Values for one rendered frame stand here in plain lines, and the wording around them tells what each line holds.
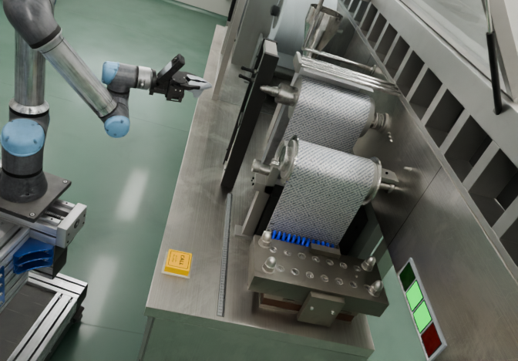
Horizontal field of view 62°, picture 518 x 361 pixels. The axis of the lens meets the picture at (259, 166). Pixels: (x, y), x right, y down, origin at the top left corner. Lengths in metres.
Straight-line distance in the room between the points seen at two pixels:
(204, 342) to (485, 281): 0.75
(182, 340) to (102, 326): 0.98
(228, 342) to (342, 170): 0.58
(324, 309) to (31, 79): 1.11
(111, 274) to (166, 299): 1.23
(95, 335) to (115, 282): 0.31
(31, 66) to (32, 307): 1.01
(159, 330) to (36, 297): 0.90
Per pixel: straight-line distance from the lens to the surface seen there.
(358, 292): 1.31
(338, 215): 1.33
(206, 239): 1.42
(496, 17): 1.00
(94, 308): 2.32
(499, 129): 1.06
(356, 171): 1.26
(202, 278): 1.31
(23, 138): 1.48
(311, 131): 1.42
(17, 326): 2.02
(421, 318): 1.13
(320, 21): 1.79
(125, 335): 2.25
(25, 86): 1.54
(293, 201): 1.27
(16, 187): 1.56
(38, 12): 1.32
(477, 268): 1.01
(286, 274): 1.24
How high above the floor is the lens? 1.88
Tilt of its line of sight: 32 degrees down
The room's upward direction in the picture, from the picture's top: 21 degrees clockwise
